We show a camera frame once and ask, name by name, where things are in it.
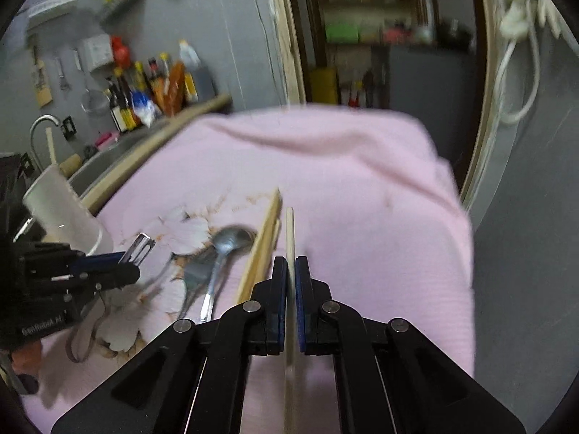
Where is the steel spoon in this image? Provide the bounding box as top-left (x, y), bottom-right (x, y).
top-left (199, 225), bottom-right (255, 323)

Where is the yellow label sauce bottle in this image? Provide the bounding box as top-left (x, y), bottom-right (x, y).
top-left (114, 67), bottom-right (138, 131)

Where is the white utensil holder cup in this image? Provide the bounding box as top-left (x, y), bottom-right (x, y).
top-left (24, 165), bottom-right (114, 256)

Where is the chrome sink faucet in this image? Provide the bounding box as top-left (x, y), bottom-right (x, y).
top-left (28, 114), bottom-right (62, 173)

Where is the wooden chopstick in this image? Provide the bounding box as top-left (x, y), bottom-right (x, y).
top-left (284, 207), bottom-right (297, 434)
top-left (252, 217), bottom-right (283, 290)
top-left (236, 188), bottom-right (282, 304)

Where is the dark soy sauce bottle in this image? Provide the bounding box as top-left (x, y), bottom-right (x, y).
top-left (106, 76), bottom-right (128, 133)

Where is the red plastic bag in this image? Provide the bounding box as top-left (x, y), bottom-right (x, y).
top-left (111, 35), bottom-right (131, 69)

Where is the white wall basket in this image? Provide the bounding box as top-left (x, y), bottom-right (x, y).
top-left (26, 0), bottom-right (80, 31)

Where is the hanging steel strainer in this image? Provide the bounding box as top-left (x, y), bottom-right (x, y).
top-left (73, 49), bottom-right (111, 117)

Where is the pink floral cloth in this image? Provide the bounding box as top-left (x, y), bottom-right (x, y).
top-left (20, 104), bottom-right (476, 434)

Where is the orange spice bag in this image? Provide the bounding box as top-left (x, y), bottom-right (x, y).
top-left (164, 61), bottom-right (186, 116)

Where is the wooden cutting board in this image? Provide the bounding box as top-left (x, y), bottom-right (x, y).
top-left (30, 45), bottom-right (53, 108)

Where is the large oil jug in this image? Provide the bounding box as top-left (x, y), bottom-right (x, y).
top-left (179, 39), bottom-right (216, 104)

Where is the steel kitchen sink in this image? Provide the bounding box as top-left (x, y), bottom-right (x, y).
top-left (69, 120), bottom-right (182, 201)

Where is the left human hand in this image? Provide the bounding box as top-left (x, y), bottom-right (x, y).
top-left (11, 340), bottom-right (42, 377)

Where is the white wall box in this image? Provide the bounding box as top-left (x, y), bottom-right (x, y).
top-left (83, 33), bottom-right (114, 72)

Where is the steel fork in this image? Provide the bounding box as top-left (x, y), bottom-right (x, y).
top-left (178, 246), bottom-right (217, 323)
top-left (119, 232), bottom-right (156, 267)

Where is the wooden pantry shelf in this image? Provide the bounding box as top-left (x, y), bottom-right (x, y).
top-left (306, 0), bottom-right (438, 108)

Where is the white hose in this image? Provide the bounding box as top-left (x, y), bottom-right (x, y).
top-left (490, 0), bottom-right (562, 125)

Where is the grey cabinet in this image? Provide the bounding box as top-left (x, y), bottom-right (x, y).
top-left (389, 46), bottom-right (478, 163)

